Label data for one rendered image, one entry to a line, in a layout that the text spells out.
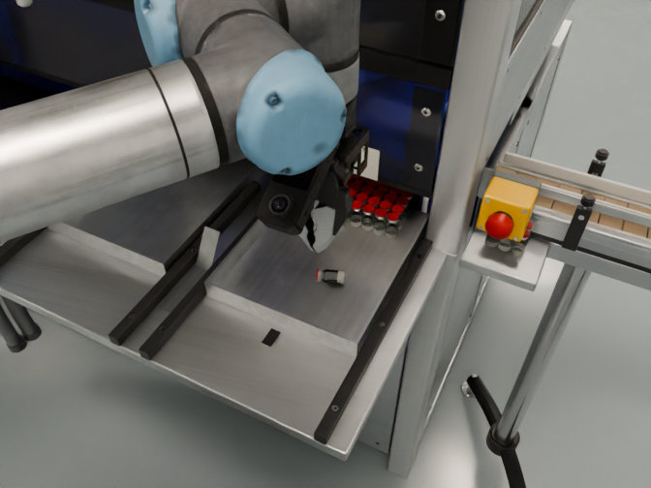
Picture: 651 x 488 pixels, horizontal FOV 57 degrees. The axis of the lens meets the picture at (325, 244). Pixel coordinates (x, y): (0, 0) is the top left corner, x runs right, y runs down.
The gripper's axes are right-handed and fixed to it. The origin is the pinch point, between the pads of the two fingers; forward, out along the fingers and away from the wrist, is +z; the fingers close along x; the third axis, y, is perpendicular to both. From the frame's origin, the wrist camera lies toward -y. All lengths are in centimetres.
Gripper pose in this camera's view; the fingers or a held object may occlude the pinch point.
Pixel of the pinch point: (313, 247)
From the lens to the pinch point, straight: 73.1
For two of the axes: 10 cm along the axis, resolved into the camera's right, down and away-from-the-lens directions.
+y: 4.5, -6.3, 6.3
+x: -8.9, -3.2, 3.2
